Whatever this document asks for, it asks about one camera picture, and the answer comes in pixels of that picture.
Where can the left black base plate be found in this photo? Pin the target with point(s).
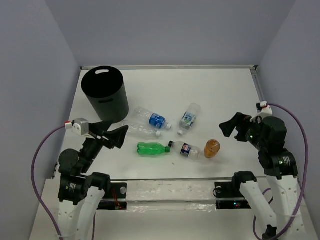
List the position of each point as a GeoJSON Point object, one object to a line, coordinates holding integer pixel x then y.
{"type": "Point", "coordinates": [116, 198]}

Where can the orange plastic bottle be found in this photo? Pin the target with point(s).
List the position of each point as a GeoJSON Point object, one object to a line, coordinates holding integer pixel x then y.
{"type": "Point", "coordinates": [211, 148]}

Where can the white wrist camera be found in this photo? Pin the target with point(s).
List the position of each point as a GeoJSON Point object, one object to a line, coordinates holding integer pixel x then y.
{"type": "Point", "coordinates": [78, 126]}
{"type": "Point", "coordinates": [263, 110]}

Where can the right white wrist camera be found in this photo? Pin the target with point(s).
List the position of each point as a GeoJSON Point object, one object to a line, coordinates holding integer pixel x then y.
{"type": "Point", "coordinates": [263, 110]}

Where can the black plastic bin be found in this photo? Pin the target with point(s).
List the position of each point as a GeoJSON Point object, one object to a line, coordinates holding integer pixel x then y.
{"type": "Point", "coordinates": [105, 89]}

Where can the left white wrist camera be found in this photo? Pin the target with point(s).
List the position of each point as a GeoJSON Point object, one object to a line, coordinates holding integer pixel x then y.
{"type": "Point", "coordinates": [78, 126]}

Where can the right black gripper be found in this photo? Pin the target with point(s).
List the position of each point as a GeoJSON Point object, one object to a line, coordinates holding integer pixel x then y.
{"type": "Point", "coordinates": [241, 121]}

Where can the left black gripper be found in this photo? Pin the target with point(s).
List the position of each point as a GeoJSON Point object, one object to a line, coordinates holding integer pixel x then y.
{"type": "Point", "coordinates": [116, 137]}

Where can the blue label clear bottle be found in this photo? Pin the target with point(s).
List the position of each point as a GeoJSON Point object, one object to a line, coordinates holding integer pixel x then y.
{"type": "Point", "coordinates": [153, 119]}

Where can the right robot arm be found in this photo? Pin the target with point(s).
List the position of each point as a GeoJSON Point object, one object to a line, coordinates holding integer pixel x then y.
{"type": "Point", "coordinates": [283, 219]}

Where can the clear plastic bottle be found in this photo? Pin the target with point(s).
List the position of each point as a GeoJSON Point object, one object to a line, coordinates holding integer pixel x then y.
{"type": "Point", "coordinates": [140, 130]}

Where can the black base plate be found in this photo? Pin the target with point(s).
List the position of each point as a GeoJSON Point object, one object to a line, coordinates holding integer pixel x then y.
{"type": "Point", "coordinates": [116, 198]}
{"type": "Point", "coordinates": [226, 198]}

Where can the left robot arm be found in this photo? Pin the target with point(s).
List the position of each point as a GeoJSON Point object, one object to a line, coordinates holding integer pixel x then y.
{"type": "Point", "coordinates": [80, 194]}

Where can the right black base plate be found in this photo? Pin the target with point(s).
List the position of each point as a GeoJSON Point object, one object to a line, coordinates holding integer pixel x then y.
{"type": "Point", "coordinates": [226, 198]}

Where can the Pepsi label clear bottle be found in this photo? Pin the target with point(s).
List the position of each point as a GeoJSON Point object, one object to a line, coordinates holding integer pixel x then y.
{"type": "Point", "coordinates": [184, 149]}

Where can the green plastic bottle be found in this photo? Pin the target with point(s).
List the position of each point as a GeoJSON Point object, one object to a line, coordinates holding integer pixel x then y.
{"type": "Point", "coordinates": [152, 149]}

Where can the green label clear bottle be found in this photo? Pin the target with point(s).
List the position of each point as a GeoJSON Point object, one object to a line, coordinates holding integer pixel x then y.
{"type": "Point", "coordinates": [188, 119]}

